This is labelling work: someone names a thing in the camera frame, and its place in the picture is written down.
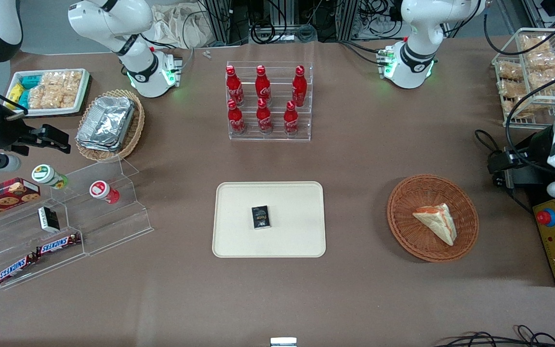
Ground black and white small box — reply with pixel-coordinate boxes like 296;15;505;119
38;206;61;233

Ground white snack tray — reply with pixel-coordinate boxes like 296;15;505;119
5;68;91;118

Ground triangle sandwich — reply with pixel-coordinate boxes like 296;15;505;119
412;202;458;247

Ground aluminium foil tray stack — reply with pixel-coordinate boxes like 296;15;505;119
76;96;136;153

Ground black appliance box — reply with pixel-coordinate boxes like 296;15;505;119
513;127;555;288

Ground brown wicker basket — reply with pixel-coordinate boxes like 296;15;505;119
387;174;480;263

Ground white wire basket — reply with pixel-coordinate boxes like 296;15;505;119
491;27;555;130

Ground red cola bottle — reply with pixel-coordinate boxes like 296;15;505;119
255;65;273;105
256;98;275;135
283;100;300;137
226;66;245;107
227;99;247;136
291;65;308;108

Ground red lidded cup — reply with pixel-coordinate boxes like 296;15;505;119
89;180;120;204

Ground black plug block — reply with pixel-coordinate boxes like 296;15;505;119
487;150;515;188

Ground black floor cable bundle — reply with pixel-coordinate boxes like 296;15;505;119
433;325;555;347

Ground rice cracker pack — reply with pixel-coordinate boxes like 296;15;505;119
27;72;66;110
62;71;84;108

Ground red cookie box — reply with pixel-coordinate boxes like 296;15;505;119
0;178;41;224

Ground small black packet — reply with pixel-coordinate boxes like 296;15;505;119
251;205;272;230

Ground black base cable bundle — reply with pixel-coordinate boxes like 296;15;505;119
339;40;388;67

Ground clear acrylic step shelf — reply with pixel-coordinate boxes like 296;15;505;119
0;156;155;291

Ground black table cable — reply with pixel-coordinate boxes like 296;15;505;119
474;129;534;215

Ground fried snack bag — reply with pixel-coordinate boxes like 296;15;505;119
528;67;555;92
525;50;555;71
497;79;529;99
498;61;524;80
520;34;551;53
503;95;534;119

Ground teal snack pack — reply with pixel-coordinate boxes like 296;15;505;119
19;74;42;91

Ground Snickers bar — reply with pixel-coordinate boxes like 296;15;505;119
35;232;82;256
0;254;38;284

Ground green lidded cup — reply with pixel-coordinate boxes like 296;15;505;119
31;164;69;190

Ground white cloth bag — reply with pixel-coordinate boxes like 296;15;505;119
150;4;213;49

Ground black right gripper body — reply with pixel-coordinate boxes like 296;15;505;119
0;107;35;157

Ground clear acrylic bottle rack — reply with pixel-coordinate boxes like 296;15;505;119
225;61;313;142

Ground light oval wicker basket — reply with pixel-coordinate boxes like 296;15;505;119
75;89;145;162

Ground beige rectangular tray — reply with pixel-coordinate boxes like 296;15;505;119
212;181;327;258

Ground yellow snack pack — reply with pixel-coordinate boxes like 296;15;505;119
6;82;26;105

